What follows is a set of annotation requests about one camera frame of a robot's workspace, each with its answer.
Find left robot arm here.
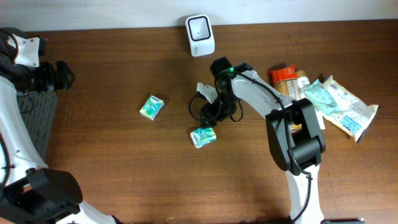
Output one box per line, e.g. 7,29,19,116
1,27,119,224

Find white barcode scanner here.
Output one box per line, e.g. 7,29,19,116
185,14,215,57

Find grey plastic mesh basket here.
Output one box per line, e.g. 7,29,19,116
17,92,58,160

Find white bamboo print tube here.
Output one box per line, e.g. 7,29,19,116
296,70,325,130

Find orange spaghetti packet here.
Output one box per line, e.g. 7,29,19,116
269,65,301,100

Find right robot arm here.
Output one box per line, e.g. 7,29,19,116
196,57,326,223

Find teal tissue pack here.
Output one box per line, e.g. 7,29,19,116
190,128,217,149
139,95,164,121

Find teal wet wipes pack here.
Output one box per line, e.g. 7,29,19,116
304,80,340,116

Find cream snack bag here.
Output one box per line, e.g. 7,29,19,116
321,75,381,143

